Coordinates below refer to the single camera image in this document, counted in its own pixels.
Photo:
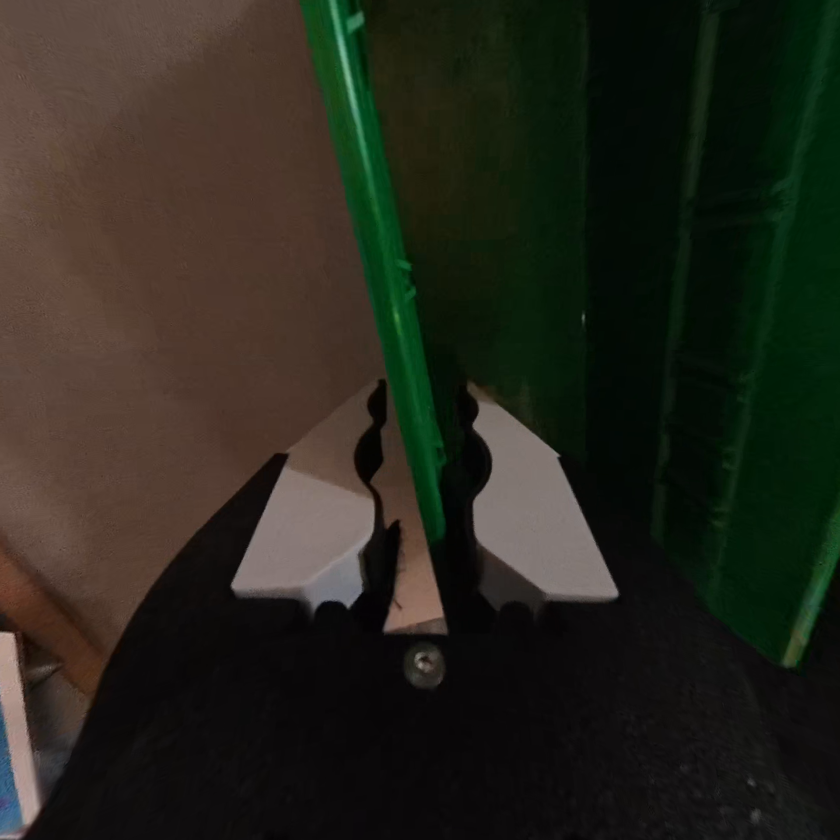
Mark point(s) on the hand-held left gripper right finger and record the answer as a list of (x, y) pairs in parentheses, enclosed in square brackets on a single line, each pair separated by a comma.
[(538, 525)]

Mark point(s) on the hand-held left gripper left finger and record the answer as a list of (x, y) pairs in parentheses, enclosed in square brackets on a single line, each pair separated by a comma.
[(302, 531)]

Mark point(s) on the green plastic bin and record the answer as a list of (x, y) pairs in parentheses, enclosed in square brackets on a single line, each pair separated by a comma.
[(367, 197), (735, 328)]

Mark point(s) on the blue and white booklet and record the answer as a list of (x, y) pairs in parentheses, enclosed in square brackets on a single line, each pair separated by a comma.
[(16, 722)]

